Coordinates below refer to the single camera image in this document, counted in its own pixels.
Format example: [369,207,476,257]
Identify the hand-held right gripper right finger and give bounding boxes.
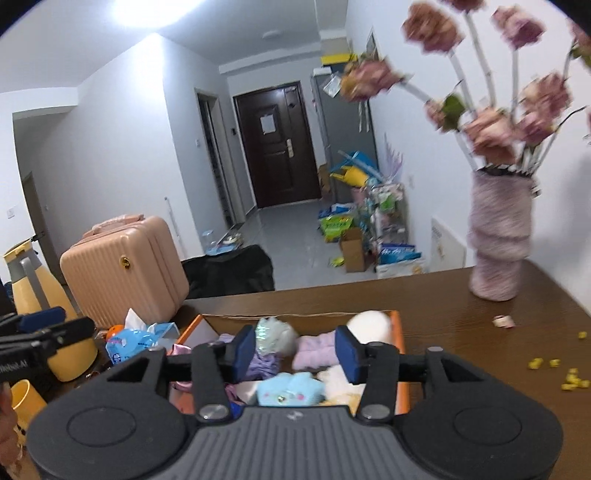
[334,325,498,424]

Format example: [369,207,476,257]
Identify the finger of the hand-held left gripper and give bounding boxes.
[18,306,67,334]
[0,316,97,356]

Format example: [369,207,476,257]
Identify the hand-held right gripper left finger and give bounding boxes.
[107,325,257,424]

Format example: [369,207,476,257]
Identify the purple drawstring pouch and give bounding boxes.
[216,333,283,384]

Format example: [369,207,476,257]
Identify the purple fluffy headband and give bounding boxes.
[291,332,352,373]

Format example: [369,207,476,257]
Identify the yellow white plush toy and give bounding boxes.
[316,364,368,412]

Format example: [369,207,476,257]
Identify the white round puff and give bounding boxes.
[346,310,393,345]

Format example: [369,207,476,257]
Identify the red cardboard box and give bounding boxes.
[168,309,407,416]

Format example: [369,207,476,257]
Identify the blue plush toy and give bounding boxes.
[256,372,327,407]

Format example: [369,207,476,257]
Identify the pink satin scrunchie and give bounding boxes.
[170,380,246,405]

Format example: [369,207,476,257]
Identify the person's left hand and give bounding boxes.
[0,384,24,468]

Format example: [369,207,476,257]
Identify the yellow thermos jug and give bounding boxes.
[3,239,99,383]

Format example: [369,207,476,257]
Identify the yellow mug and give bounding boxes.
[10,379,49,426]

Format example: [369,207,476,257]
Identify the black paper bag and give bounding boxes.
[0,277,17,324]

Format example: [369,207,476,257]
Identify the blue tissue pack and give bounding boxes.
[106,308,180,368]

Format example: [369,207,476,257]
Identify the pink ribbed suitcase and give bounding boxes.
[59,213,190,329]

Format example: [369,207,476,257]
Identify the brown cardboard box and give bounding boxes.
[339,227,376,273]

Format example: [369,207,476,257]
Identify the blue packages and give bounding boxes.
[376,244,424,267]

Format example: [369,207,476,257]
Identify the green bag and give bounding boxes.
[320,214,354,243]

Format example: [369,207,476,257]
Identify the yellow watering can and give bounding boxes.
[329,165,370,188]

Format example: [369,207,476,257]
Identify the pink textured vase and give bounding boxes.
[466,168,541,302]

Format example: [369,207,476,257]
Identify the purple feather decoration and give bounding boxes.
[380,133,406,184]

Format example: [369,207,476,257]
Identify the dark brown door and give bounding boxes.
[232,82,322,210]

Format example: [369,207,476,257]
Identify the grey fridge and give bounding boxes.
[310,69,380,204]

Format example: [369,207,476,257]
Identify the scattered yellow crumbs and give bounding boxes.
[527,329,591,392]

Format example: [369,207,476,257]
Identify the dried pink roses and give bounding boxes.
[339,0,591,179]

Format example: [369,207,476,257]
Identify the yellow box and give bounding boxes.
[320,52,356,69]

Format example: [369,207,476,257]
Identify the bright ceiling light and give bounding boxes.
[113,0,195,29]

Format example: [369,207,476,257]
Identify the wire storage rack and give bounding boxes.
[364,182,410,253]

